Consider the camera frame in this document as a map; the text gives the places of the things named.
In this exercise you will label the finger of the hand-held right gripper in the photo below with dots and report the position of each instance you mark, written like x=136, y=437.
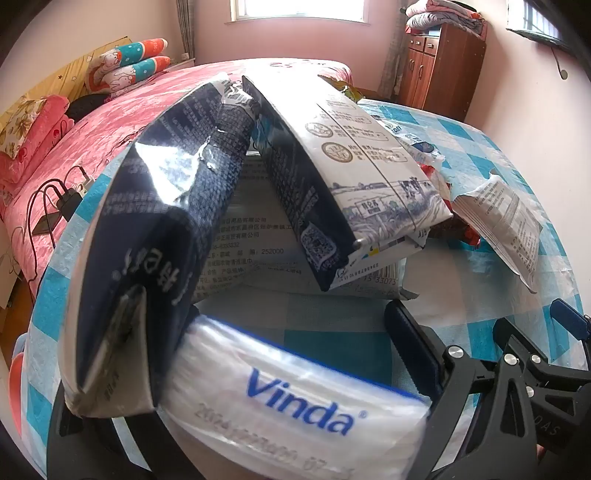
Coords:
x=572, y=323
x=510, y=337

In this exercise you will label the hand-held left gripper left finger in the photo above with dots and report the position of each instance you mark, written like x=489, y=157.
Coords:
x=69, y=443

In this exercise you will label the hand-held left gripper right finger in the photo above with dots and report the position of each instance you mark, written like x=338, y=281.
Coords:
x=415, y=341

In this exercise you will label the white tissue pack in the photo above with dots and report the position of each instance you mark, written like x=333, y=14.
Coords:
x=277, y=415

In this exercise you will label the white printed plastic packet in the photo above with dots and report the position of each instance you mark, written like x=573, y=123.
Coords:
x=258, y=249

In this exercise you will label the dark blue milk carton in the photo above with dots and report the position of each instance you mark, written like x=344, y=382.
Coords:
x=152, y=207

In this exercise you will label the red snack wrapper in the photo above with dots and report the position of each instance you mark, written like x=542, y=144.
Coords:
x=466, y=233

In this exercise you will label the white printed snack wrapper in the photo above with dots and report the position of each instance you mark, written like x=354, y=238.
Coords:
x=503, y=217

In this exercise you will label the blue checked plastic tablecloth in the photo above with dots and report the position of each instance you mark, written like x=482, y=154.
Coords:
x=508, y=138

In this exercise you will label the white and blue milk carton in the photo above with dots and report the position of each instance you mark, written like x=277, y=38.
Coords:
x=351, y=152

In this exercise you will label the blue and white wrapper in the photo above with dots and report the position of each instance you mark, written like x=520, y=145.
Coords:
x=415, y=138

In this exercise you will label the black phone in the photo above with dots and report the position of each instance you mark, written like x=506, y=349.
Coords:
x=47, y=222

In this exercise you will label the black charger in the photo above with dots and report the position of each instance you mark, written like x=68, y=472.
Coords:
x=69, y=205

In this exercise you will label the yellow snack wrapper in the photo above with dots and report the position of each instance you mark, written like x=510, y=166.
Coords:
x=348, y=90

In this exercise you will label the brown wooden cabinet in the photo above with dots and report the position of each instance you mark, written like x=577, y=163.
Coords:
x=438, y=69

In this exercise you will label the grey curtain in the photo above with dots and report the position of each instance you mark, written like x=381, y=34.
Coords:
x=187, y=27
x=392, y=46

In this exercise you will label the pink folded blanket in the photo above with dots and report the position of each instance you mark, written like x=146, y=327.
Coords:
x=41, y=134

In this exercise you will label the yellow floral pillow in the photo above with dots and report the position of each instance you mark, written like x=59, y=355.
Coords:
x=18, y=129

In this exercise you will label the pink folded quilts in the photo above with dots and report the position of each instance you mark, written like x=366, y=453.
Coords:
x=448, y=18

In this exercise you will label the pink bed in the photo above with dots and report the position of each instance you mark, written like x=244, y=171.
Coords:
x=138, y=115

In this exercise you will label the black cloth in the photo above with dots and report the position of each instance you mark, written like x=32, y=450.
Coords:
x=87, y=107

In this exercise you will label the window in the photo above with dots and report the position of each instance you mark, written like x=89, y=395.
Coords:
x=300, y=9

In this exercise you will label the yellow headboard cover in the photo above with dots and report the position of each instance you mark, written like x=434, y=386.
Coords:
x=69, y=74

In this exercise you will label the colourful folded quilt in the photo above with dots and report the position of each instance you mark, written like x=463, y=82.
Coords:
x=134, y=60

